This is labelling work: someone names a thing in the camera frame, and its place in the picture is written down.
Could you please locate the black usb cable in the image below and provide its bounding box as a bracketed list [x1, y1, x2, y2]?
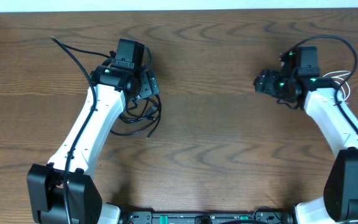
[109, 93, 163, 140]

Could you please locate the white usb cable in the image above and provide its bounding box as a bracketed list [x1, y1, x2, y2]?
[322, 70, 352, 103]

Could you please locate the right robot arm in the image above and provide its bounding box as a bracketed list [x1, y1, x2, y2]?
[254, 47, 358, 223]

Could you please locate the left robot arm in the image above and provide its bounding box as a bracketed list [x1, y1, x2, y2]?
[27, 39, 162, 223]

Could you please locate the left camera cable black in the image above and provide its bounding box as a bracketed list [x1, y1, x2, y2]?
[50, 35, 117, 224]

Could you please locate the camera cable black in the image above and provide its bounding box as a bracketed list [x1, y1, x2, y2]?
[50, 35, 117, 224]
[283, 35, 358, 135]

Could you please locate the right camera cable black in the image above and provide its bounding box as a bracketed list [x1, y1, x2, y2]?
[283, 35, 358, 135]

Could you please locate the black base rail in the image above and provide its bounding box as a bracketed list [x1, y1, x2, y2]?
[118, 208, 296, 224]

